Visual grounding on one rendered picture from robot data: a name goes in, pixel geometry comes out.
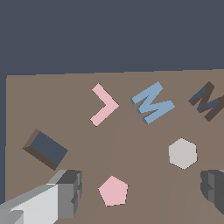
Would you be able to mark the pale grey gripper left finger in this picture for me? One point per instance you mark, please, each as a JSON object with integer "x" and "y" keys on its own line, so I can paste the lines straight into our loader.
{"x": 43, "y": 201}

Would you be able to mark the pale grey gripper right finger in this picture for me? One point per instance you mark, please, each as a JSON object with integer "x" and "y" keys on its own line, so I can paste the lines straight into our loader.
{"x": 215, "y": 188}

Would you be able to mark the pale grey hexagon block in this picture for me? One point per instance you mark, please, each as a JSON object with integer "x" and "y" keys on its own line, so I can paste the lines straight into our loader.
{"x": 183, "y": 153}

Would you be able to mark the pink pentagon block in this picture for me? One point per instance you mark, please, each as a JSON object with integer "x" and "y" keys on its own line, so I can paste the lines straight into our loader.
{"x": 113, "y": 191}

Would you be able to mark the blue M-shaped block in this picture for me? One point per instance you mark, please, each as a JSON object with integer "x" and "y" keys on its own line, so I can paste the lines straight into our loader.
{"x": 153, "y": 102}

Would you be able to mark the pink L-shaped block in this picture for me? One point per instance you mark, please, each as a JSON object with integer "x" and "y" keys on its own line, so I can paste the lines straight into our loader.
{"x": 104, "y": 105}

